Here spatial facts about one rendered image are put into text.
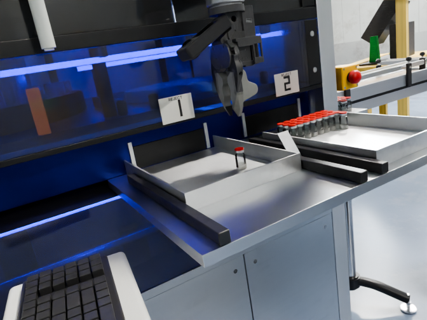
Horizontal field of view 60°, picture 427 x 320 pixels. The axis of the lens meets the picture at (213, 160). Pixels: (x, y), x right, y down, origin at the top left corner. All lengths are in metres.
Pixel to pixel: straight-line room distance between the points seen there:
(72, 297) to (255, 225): 0.28
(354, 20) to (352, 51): 0.67
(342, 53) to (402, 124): 8.70
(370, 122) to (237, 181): 0.50
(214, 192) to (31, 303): 0.32
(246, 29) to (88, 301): 0.56
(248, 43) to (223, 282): 0.65
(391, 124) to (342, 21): 8.69
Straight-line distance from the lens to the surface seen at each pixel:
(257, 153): 0.86
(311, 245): 1.25
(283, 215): 0.58
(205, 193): 0.64
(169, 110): 0.87
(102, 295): 0.58
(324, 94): 1.17
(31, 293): 0.65
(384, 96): 1.57
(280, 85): 1.05
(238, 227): 0.55
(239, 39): 0.75
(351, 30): 9.59
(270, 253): 1.14
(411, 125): 1.00
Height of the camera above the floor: 1.13
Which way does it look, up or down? 16 degrees down
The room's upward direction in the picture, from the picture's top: 9 degrees counter-clockwise
